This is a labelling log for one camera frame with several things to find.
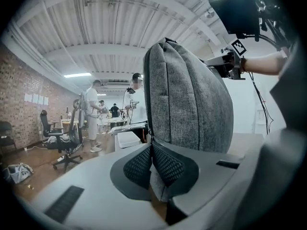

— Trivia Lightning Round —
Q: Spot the long ceiling light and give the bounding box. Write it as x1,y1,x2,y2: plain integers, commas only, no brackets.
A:
63,72,92,79

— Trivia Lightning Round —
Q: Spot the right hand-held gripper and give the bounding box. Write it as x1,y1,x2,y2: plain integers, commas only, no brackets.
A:
204,38,248,81

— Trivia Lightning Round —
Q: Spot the person's right forearm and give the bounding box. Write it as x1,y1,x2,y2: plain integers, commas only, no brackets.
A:
243,51,288,76

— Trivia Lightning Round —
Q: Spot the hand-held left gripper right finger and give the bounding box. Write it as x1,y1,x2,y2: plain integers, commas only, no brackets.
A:
152,141,248,219

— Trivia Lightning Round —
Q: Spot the grey fabric backpack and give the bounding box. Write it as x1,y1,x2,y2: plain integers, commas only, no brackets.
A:
142,37,235,203

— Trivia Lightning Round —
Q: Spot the row of white paper sheets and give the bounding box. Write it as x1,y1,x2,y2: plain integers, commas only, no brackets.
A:
24,93,49,105

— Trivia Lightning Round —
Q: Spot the black chest-mounted monitor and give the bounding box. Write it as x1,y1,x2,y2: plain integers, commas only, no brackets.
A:
208,0,261,40

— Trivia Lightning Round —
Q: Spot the light plastic tray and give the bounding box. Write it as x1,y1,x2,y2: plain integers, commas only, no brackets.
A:
114,130,141,150

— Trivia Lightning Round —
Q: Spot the black office chair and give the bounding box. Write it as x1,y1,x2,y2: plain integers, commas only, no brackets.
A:
39,109,64,150
52,104,84,173

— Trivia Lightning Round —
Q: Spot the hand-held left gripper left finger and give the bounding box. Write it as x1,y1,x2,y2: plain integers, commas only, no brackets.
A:
30,142,168,229

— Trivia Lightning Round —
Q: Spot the black wrist strap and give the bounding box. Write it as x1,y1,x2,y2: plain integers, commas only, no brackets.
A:
239,56,248,74

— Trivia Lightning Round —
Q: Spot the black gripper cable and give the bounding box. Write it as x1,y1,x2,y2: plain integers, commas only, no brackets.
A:
248,71,274,136

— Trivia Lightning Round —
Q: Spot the black chest mount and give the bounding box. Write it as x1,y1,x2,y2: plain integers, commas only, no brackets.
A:
255,0,291,54

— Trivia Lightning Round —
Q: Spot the ceiling air conditioner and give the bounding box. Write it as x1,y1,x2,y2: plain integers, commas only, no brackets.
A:
105,80,131,86

